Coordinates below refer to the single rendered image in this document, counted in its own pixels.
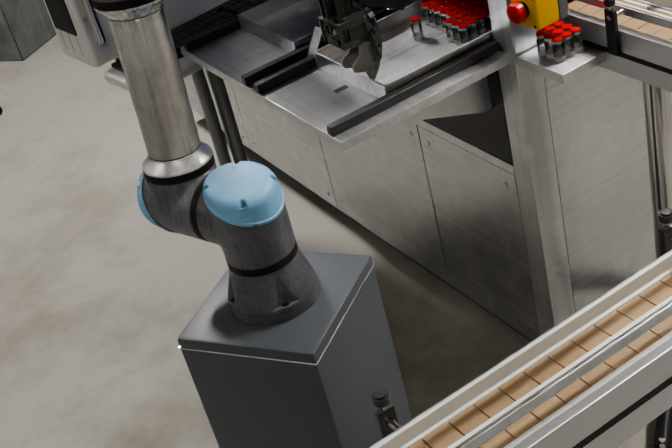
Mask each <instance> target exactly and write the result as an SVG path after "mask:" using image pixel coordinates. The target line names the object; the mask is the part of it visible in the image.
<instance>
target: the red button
mask: <svg viewBox="0 0 672 448"><path fill-rule="evenodd" d="M506 13H507V17H508V19H509V20H510V21H511V22H512V23H513V24H520V23H522V22H524V21H526V19H527V12H526V9H525V7H524V6H523V5H522V4H521V3H520V2H518V1H516V2H513V3H511V4H510V5H508V7H507V9H506Z"/></svg>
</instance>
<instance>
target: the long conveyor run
mask: <svg viewBox="0 0 672 448"><path fill-rule="evenodd" d="M658 220H659V222H661V223H663V224H664V226H663V227H661V228H659V242H660V255H661V257H659V258H658V259H656V260H654V261H653V262H651V263H650V264H648V265H647V266H645V267H644V268H642V269H641V270H639V271H638V272H636V273H635V274H633V275H632V276H630V277H629V278H627V279H625V280H624V281H622V282H621V283H619V284H618V285H616V286H615V287H613V288H612V289H610V290H609V291H607V292H606V293H604V294H603V295H601V296H600V297H598V298H596V299H595V300H593V301H592V302H590V303H589V304H587V305H586V306H584V307H583V308H581V309H580V310H578V311H577V312H575V313H574V314H572V315H571V316H569V317H567V318H566V319H564V320H563V321H561V322H560V323H558V324H557V325H555V326H554V327H552V328H551V329H549V330H548V331H546V332H545V333H543V334H542V335H540V336H538V337H537V338H535V339H534V340H532V341H531V342H529V343H528V344H526V345H525V346H523V347H522V348H520V349H519V350H517V351H516V352H514V353H513V354H511V355H509V356H508V357H506V358H505V359H503V360H502V361H500V362H499V363H497V364H496V365H494V366H493V367H491V368H490V369H488V370H487V371H485V372H484V373H482V374H480V375H479V376H477V377H476V378H474V379H473V380H471V381H470V382H468V383H467V384H465V385H464V386H462V387H461V388H459V389H458V390H456V391H455V392H453V393H451V394H450V395H448V396H447V397H445V398H444V399H442V400H441V401H439V402H438V403H436V404H435V405H433V406H432V407H430V408H429V409H427V410H426V411H424V412H422V413H421V414H419V415H418V416H416V417H415V418H413V419H412V420H410V421H409V422H407V423H406V424H404V425H403V426H401V425H400V424H399V423H398V419H397V415H396V412H395V408H394V405H393V404H392V403H390V401H391V399H390V395H389V392H388V391H387V390H385V389H378V390H376V391H374V392H373V393H372V395H371V398H372V402H373V405H374V406H375V407H377V408H379V409H378V410H376V411H374V415H375V419H376V423H377V426H378V430H379V433H380V437H381V440H380V441H378V442H377V443H375V444H374V445H372V446H371V447H369V448H616V447H617V446H618V445H620V444H621V443H622V442H624V441H625V440H627V439H628V438H629V437H631V436H632V435H633V434H635V433H636V432H638V431H639V430H640V429H642V428H643V427H644V426H646V425H647V424H649V423H650V422H651V421H653V420H654V419H655V418H657V417H658V416H660V415H661V414H662V413H664V412H665V411H666V410H668V409H669V408H671V407H672V209H670V208H663V209H661V210H660V211H659V212H658Z"/></svg>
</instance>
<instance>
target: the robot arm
mask: <svg viewBox="0 0 672 448"><path fill-rule="evenodd" d="M91 1H92V4H93V7H94V10H95V11H97V12H99V13H101V14H103V15H105V16H106V17H107V18H108V22H109V25H110V29H111V32H112V35H113V39H114V42H115V45H116V49H117V52H118V56H119V59H120V62H121V66H122V69H123V72H124V76H125V79H126V83H127V86H128V89H129V93H130V96H131V99H132V103H133V106H134V110H135V113H136V116H137V120H138V123H139V126H140V130H141V133H142V137H143V140H144V143H145V147H146V150H147V153H148V155H147V157H146V158H145V160H144V161H143V163H142V170H143V171H142V172H141V174H140V176H139V179H138V180H139V181H140V184H139V185H138V186H137V201H138V204H139V207H140V209H141V211H142V213H143V215H144V216H145V217H146V218H147V219H148V220H149V221H150V222H151V223H152V224H154V225H156V226H158V227H160V228H162V229H164V230H166V231H168V232H172V233H180V234H183V235H187V236H190V237H193V238H197V239H200V240H204V241H207V242H211V243H214V244H218V245H220V246H221V248H222V250H223V253H224V256H225V259H226V262H227V265H228V268H229V279H228V301H229V304H230V307H231V310H232V312H233V314H234V316H235V317H236V318H237V319H238V320H240V321H242V322H244V323H246V324H250V325H255V326H268V325H275V324H279V323H283V322H286V321H288V320H291V319H293V318H295V317H297V316H299V315H300V314H302V313H303V312H305V311H306V310H307V309H309V308H310V307H311V306H312V305H313V303H314V302H315V301H316V299H317V298H318V295H319V293H320V282H319V278H318V275H317V272H316V270H315V268H314V267H313V265H312V264H311V263H310V262H308V260H307V259H306V257H305V256H304V254H303V253H302V252H301V250H300V249H299V247H298V245H297V242H296V239H295V235H294V231H293V228H292V225H291V221H290V218H289V214H288V211H287V208H286V204H285V197H284V193H283V190H282V188H281V186H280V185H279V183H278V180H277V178H276V176H275V174H274V173H273V172H272V171H271V170H270V169H269V168H268V167H266V166H264V165H262V164H259V163H256V162H250V161H240V162H239V163H238V164H234V162H232V163H228V164H225V165H222V166H220V167H218V168H217V166H216V162H215V158H214V154H213V151H212V148H211V147H210V146H209V145H208V144H206V143H204V142H202V141H200V139H199V135H198V131H197V128H196V124H195V120H194V116H193V113H192V109H191V105H190V102H189V98H188V94H187V90H186V87H185V83H184V79H183V75H182V72H181V68H180V64H179V61H178V57H177V53H176V49H175V46H174V42H173V38H172V34H171V31H170V27H169V23H168V20H167V16H166V12H165V8H164V5H163V2H164V0H91ZM406 1H407V0H318V2H319V6H320V10H321V14H322V16H320V17H318V19H319V23H320V27H321V31H322V35H323V39H324V42H327V41H328V43H329V44H331V45H333V46H336V47H338V48H340V49H342V50H343V51H346V50H348V49H349V51H348V53H347V54H346V56H345V57H344V58H343V59H342V65H343V67H344V68H352V70H353V72H354V73H360V72H366V73H367V75H368V77H369V78H371V79H373V80H374V79H375V78H376V76H377V73H378V70H379V67H380V62H381V58H382V40H381V36H380V33H379V27H378V24H377V21H376V18H375V15H374V13H373V12H372V11H371V9H370V6H377V7H384V8H386V9H388V10H396V9H397V10H404V9H405V5H406ZM323 23H324V29H323V25H322V24H323ZM324 30H325V33H326V36H325V33H324Z"/></svg>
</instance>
